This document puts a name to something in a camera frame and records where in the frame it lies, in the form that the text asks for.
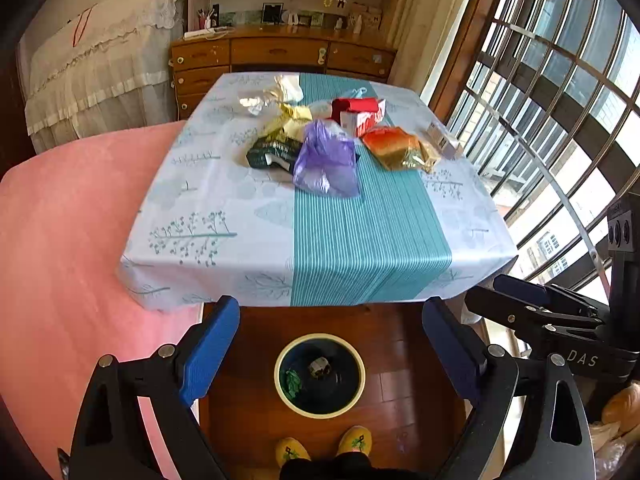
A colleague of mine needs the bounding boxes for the yellow paper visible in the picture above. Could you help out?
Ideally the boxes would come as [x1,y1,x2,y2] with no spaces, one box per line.
[262,103,314,142]

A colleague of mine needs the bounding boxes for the B.Duck strawberry milk carton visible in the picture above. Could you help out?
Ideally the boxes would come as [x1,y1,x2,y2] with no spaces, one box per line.
[340,99,386,138]

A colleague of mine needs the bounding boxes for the blue trash bin cream rim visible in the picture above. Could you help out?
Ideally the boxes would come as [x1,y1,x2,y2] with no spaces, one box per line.
[273,333,367,420]

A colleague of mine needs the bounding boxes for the yellow knitted slipper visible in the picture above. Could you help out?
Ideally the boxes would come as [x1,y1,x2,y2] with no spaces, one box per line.
[276,438,310,468]
[336,426,373,456]

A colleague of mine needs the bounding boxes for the beige carton box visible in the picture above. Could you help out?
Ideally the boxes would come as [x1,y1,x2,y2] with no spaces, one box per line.
[419,140,440,174]

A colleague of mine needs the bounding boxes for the person's right hand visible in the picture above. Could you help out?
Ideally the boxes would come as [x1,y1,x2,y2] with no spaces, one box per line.
[589,381,640,466]

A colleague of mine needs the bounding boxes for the pink bed cover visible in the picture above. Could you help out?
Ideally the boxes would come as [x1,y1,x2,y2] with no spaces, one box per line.
[1,122,201,478]

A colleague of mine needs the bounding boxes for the white lace covered furniture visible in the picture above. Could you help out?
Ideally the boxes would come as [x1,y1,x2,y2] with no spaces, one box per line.
[25,0,184,153]

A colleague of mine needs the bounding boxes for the metal window grille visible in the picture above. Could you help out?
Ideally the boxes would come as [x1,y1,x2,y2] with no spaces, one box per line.
[434,0,639,301]

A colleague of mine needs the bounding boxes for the black gold wrapper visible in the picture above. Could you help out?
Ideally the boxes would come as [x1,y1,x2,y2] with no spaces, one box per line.
[306,356,348,400]

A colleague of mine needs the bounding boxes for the black trouser legs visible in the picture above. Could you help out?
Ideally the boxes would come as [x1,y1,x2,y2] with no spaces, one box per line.
[279,452,428,480]

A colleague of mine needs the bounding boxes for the wooden drawer desk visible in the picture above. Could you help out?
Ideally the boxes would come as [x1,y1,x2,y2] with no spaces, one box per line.
[169,25,397,119]

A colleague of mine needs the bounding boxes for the white blue carton box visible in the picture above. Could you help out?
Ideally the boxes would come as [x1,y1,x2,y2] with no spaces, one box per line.
[426,120,462,159]

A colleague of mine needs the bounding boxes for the teal and white tablecloth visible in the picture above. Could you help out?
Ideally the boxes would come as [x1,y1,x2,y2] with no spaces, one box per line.
[118,73,518,311]

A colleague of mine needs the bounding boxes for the black picture frame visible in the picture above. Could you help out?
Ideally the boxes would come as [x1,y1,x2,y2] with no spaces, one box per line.
[262,2,283,25]

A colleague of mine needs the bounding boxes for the purple plastic bag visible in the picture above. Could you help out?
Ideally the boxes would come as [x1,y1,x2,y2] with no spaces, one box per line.
[293,119,360,198]

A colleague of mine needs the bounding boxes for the left yellow knitted slipper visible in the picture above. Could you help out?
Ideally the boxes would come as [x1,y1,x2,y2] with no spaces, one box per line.
[276,438,310,468]

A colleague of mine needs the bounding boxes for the orange snack bag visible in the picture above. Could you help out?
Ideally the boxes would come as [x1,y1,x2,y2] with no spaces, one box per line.
[361,126,427,171]

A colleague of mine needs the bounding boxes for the white tissue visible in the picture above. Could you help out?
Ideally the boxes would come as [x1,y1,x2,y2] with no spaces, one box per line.
[264,74,304,104]

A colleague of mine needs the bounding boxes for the right yellow knitted slipper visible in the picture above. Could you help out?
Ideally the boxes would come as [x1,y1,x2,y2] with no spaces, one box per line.
[336,426,373,456]

